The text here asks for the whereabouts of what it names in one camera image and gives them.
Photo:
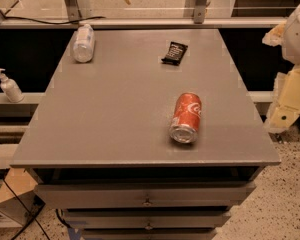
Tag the grey drawer cabinet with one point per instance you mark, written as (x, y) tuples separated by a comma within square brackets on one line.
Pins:
[(100, 150)]

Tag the white pump dispenser bottle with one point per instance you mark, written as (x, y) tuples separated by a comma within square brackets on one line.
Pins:
[(10, 88)]

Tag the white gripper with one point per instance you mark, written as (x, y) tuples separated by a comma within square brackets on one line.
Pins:
[(298, 42)]

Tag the clear blue plastic bottle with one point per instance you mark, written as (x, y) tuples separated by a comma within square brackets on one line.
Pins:
[(83, 47)]

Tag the grey metal bracket left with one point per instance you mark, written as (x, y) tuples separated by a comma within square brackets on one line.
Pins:
[(78, 9)]

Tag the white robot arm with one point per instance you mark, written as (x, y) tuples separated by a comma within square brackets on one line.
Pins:
[(285, 107)]

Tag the cardboard box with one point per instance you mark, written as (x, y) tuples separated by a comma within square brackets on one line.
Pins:
[(16, 198)]

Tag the black snack packet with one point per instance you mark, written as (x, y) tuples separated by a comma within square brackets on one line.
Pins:
[(175, 53)]

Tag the red coke can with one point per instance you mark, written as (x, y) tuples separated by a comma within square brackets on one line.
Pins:
[(186, 119)]

